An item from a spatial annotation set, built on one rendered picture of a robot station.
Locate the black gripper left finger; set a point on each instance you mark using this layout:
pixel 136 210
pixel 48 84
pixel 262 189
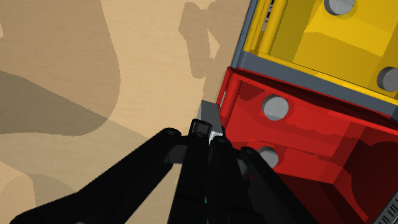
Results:
pixel 116 194

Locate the grey steel disc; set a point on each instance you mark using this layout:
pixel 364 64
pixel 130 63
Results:
pixel 387 79
pixel 269 154
pixel 275 107
pixel 338 7

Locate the red bin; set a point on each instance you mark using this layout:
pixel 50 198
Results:
pixel 342 171

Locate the yellow bin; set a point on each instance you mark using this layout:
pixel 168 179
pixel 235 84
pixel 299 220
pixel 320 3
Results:
pixel 354 47

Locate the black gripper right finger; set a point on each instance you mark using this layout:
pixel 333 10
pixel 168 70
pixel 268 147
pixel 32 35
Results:
pixel 226 193

